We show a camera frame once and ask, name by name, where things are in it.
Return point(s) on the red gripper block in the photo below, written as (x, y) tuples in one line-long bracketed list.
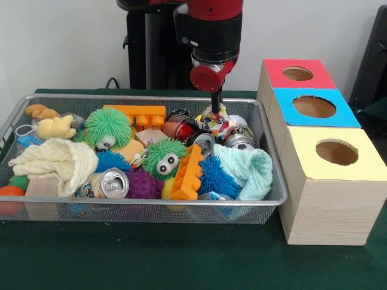
[(206, 79)]

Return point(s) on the multicoloured cloth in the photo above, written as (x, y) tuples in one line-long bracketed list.
[(216, 125)]

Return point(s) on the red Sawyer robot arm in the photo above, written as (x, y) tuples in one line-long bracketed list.
[(211, 33)]

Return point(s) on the shallow mesh bin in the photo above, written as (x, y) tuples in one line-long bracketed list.
[(151, 214)]

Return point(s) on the wooden box with three holes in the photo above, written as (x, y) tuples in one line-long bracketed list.
[(332, 211)]

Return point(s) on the green spiky ball with eyes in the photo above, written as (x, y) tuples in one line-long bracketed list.
[(163, 151), (107, 127)]

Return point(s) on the mint cloth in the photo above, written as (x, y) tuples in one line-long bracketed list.
[(248, 172)]

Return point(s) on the orange toy brick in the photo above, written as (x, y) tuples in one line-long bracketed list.
[(133, 110), (187, 175)]

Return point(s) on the purple spiky ball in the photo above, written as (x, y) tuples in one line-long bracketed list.
[(143, 184)]

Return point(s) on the blue spiky ball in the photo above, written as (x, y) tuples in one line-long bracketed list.
[(112, 161)]

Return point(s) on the crushed drink can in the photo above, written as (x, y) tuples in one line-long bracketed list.
[(113, 184)]

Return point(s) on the dark green table cloth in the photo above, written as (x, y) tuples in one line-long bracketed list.
[(376, 107), (151, 259)]

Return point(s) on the black monitor on stand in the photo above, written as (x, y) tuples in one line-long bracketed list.
[(372, 60)]

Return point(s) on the cream cloth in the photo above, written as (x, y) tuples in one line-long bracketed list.
[(60, 163)]

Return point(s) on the orange-red ball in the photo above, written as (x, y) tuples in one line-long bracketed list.
[(10, 191)]

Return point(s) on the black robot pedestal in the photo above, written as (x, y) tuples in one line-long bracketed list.
[(157, 54)]

